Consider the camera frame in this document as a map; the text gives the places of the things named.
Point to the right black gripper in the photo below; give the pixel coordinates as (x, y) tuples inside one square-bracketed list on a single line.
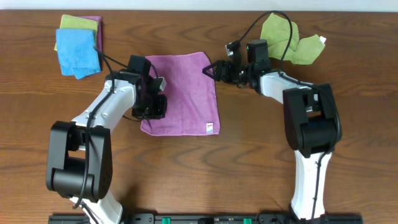
[(219, 71)]

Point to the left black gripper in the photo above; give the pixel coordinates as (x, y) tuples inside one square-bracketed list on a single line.
[(150, 109)]

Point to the purple microfiber cloth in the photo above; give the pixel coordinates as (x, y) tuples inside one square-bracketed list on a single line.
[(192, 108)]

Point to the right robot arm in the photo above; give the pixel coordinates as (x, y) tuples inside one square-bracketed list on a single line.
[(311, 122)]

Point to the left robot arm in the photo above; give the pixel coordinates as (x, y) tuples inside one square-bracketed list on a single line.
[(80, 164)]

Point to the crumpled green microfiber cloth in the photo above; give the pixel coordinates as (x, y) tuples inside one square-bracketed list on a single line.
[(305, 51)]

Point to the folded blue cloth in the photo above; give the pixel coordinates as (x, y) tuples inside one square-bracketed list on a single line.
[(76, 52)]

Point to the folded purple cloth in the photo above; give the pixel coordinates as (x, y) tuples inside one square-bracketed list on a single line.
[(99, 41)]

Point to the folded green cloth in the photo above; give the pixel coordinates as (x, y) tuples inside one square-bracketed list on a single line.
[(76, 22)]

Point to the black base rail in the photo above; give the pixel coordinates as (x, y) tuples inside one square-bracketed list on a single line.
[(263, 218)]

